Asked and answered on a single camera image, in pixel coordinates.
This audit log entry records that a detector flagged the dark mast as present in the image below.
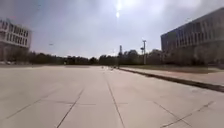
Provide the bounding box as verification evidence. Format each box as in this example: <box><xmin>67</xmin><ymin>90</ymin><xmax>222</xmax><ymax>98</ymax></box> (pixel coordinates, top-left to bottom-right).
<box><xmin>118</xmin><ymin>44</ymin><xmax>124</xmax><ymax>68</ymax></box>

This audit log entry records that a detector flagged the lamp pole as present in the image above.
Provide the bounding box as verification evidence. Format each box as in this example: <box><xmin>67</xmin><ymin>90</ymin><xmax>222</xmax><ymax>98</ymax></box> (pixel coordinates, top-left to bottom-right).
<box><xmin>141</xmin><ymin>39</ymin><xmax>148</xmax><ymax>66</ymax></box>

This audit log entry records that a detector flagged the row of dark trees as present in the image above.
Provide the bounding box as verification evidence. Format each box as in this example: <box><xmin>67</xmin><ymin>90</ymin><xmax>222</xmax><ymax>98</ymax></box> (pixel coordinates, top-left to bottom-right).
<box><xmin>0</xmin><ymin>49</ymin><xmax>224</xmax><ymax>67</ymax></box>

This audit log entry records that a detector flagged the dark kerb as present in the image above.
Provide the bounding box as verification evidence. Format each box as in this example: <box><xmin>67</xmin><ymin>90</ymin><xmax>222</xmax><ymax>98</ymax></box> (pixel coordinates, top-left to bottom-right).
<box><xmin>118</xmin><ymin>67</ymin><xmax>224</xmax><ymax>93</ymax></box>

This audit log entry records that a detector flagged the raised paved strip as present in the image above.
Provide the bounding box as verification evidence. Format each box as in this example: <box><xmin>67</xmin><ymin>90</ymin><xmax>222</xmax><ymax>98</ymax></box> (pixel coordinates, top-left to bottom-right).
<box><xmin>121</xmin><ymin>66</ymin><xmax>224</xmax><ymax>88</ymax></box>

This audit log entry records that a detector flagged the grey building with windows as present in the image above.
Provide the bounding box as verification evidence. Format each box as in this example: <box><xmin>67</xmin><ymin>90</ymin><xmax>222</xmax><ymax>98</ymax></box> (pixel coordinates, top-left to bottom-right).
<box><xmin>160</xmin><ymin>7</ymin><xmax>224</xmax><ymax>66</ymax></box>

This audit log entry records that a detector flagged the white building with windows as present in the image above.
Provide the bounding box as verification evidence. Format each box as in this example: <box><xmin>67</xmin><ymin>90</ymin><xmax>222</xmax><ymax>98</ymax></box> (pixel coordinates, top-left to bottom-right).
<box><xmin>0</xmin><ymin>18</ymin><xmax>33</xmax><ymax>63</ymax></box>

